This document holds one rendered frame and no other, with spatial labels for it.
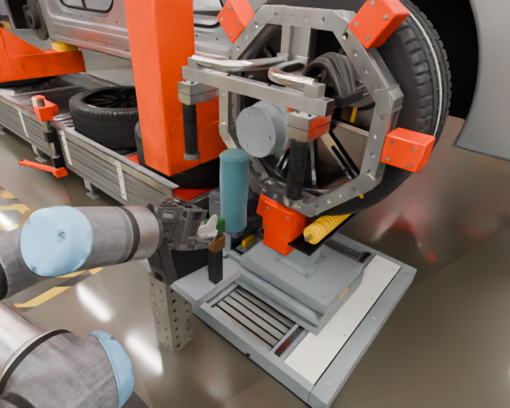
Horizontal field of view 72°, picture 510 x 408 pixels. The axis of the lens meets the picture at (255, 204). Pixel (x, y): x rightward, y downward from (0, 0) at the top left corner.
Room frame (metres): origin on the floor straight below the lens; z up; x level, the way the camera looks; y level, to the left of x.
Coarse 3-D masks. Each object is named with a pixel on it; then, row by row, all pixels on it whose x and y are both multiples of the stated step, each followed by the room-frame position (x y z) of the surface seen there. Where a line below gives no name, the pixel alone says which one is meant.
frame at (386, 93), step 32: (256, 32) 1.02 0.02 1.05; (352, 32) 0.85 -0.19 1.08; (352, 64) 0.84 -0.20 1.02; (384, 64) 0.85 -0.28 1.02; (224, 96) 1.09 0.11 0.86; (384, 96) 0.78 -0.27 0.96; (224, 128) 1.09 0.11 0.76; (384, 128) 0.78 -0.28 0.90; (256, 160) 1.06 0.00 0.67; (256, 192) 1.00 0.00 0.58; (352, 192) 0.80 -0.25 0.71
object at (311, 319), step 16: (256, 240) 1.31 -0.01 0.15; (224, 256) 1.16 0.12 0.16; (240, 256) 1.16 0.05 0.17; (240, 272) 1.06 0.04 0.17; (256, 272) 1.08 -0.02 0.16; (256, 288) 1.01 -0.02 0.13; (272, 288) 1.00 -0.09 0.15; (352, 288) 1.04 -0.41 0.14; (272, 304) 0.96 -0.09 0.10; (288, 304) 0.91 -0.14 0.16; (304, 304) 0.93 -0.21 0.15; (336, 304) 0.93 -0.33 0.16; (304, 320) 0.87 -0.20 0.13; (320, 320) 0.84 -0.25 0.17
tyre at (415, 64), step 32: (288, 0) 1.06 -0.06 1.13; (320, 0) 1.00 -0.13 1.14; (352, 0) 0.95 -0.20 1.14; (416, 32) 0.91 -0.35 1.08; (416, 64) 0.84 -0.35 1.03; (448, 64) 0.99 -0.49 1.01; (416, 96) 0.82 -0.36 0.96; (448, 96) 0.96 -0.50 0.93; (416, 128) 0.81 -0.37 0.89; (384, 192) 0.83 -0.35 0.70
